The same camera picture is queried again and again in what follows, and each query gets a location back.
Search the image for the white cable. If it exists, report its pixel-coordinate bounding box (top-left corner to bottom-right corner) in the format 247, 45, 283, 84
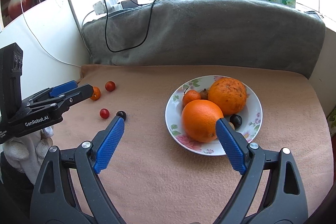
18, 0, 83, 68

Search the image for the red cherry tomato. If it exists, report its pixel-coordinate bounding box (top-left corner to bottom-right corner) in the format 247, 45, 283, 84
105, 81, 116, 92
99, 108, 110, 119

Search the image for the grey cushion blanket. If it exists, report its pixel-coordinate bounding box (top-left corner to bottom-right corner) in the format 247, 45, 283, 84
82, 0, 326, 77

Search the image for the black cable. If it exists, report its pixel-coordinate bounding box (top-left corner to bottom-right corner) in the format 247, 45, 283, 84
103, 0, 160, 54

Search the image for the floral white plate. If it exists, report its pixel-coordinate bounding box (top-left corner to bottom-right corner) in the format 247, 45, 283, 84
165, 75, 263, 156

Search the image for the small mandarin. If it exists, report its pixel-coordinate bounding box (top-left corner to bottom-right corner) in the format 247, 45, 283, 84
182, 90, 201, 107
90, 86, 101, 101

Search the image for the large smooth orange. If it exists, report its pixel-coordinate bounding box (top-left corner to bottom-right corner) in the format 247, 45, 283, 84
181, 100, 224, 143

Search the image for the large rough orange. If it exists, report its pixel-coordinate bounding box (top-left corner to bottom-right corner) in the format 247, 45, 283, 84
208, 77, 247, 116

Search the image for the pink blanket table cover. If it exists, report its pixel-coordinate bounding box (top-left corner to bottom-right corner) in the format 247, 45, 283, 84
53, 65, 333, 223

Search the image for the white power strip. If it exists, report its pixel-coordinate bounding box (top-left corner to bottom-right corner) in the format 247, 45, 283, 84
92, 0, 140, 16

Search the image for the left white gloved hand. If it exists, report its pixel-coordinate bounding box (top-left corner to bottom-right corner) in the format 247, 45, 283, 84
2, 126, 54, 185

